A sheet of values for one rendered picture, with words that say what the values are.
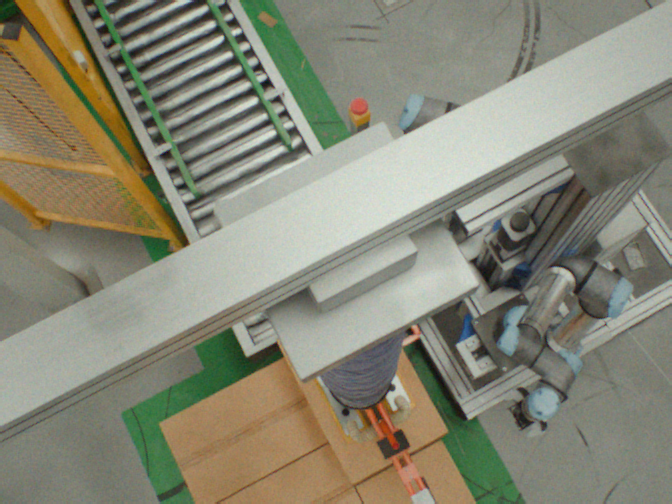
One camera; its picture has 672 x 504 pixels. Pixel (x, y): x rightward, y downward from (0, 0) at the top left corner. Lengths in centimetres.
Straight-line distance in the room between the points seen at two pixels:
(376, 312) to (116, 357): 38
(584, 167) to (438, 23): 258
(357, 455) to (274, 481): 53
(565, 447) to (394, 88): 198
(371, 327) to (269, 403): 237
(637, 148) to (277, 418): 192
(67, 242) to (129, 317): 343
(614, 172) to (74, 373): 156
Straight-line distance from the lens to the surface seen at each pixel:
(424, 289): 126
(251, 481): 360
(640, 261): 420
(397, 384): 316
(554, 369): 232
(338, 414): 315
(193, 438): 364
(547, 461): 418
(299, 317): 126
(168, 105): 404
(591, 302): 262
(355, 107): 338
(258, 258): 110
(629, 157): 232
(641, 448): 429
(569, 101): 119
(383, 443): 302
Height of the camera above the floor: 411
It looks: 75 degrees down
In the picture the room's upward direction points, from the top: 10 degrees counter-clockwise
